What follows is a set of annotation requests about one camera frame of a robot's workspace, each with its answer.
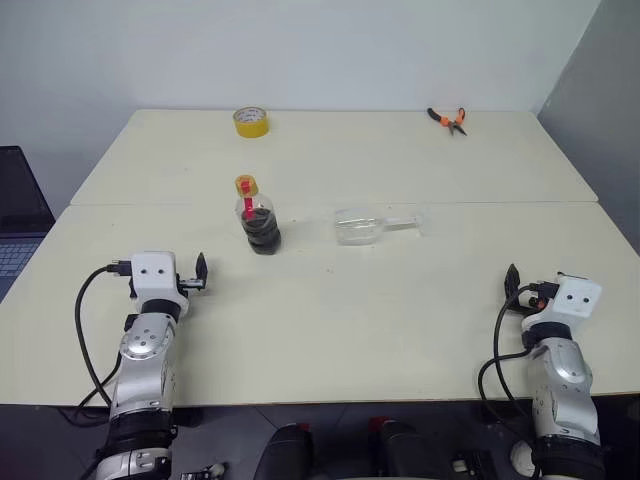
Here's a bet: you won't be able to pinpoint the dark bottle with yellow cap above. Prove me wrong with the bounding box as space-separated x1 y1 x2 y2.
233 174 283 256

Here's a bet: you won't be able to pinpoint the dark rounded shape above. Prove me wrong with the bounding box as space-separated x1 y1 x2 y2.
254 422 316 480
368 417 436 480

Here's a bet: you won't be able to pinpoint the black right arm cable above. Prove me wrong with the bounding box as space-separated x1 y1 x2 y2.
477 282 559 426

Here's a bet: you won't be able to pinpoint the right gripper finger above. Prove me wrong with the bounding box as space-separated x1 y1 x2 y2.
504 263 521 301

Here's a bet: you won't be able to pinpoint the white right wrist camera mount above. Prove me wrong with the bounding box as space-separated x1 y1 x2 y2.
519 273 602 334

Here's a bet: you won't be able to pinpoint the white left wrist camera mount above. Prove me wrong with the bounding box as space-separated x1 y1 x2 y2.
128 251 191 314

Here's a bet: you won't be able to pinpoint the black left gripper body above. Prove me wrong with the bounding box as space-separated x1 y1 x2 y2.
174 273 207 296

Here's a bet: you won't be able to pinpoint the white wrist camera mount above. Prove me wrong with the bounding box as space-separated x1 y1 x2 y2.
519 273 602 334
128 251 191 314

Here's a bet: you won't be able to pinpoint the dark laptop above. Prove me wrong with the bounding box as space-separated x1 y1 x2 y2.
0 145 56 304

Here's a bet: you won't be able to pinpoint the orange black pliers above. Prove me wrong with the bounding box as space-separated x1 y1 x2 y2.
426 106 469 138

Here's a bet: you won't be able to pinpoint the white round object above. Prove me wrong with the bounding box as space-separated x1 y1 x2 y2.
509 442 540 477

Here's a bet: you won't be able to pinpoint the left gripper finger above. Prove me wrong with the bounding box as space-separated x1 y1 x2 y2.
195 252 210 294

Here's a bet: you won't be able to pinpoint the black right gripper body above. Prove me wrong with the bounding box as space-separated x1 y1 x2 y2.
513 287 549 316

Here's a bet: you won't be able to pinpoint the small black white part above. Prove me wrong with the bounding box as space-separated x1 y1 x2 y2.
179 462 229 480

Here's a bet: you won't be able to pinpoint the yellow tape roll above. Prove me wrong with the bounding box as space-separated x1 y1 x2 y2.
232 106 271 140

